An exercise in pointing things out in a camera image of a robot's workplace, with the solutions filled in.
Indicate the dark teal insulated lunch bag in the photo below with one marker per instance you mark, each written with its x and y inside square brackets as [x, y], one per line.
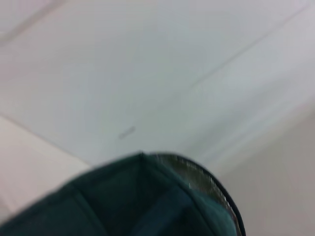
[110, 201]

